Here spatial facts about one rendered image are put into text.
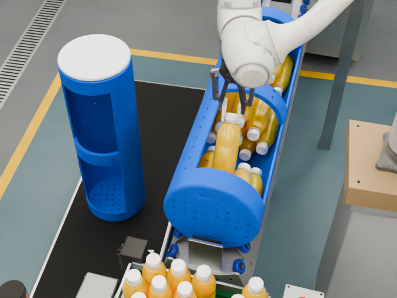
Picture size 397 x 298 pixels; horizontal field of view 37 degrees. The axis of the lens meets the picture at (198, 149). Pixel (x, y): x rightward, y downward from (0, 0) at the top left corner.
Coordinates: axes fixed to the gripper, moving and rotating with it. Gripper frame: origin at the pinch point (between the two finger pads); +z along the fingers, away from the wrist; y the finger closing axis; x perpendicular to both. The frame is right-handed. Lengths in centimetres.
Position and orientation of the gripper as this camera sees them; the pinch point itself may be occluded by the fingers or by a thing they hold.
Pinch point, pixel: (231, 111)
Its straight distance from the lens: 169.1
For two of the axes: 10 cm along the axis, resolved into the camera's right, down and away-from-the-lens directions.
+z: -0.1, 6.9, 7.3
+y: -9.7, -1.9, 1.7
